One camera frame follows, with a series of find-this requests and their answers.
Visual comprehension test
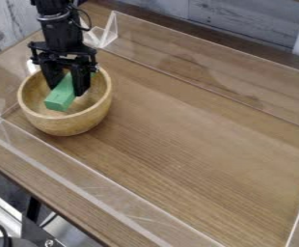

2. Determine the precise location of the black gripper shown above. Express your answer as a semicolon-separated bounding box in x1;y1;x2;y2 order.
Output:
28;17;98;96

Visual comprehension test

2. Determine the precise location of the green rectangular block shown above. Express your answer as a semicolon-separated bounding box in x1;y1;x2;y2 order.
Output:
44;72;76;112

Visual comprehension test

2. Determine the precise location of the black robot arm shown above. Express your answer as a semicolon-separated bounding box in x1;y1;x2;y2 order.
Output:
27;0;98;96

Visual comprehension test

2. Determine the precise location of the brown wooden bowl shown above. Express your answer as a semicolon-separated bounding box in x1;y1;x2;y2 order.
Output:
18;68;112;136

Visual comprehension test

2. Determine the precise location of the black table leg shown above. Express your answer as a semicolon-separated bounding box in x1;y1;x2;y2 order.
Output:
26;197;42;222

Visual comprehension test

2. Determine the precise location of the clear acrylic tray wall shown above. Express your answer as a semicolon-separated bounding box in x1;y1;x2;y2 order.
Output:
0;4;299;247

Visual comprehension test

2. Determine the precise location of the black metal bracket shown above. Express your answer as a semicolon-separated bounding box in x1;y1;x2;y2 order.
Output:
20;216;66;247

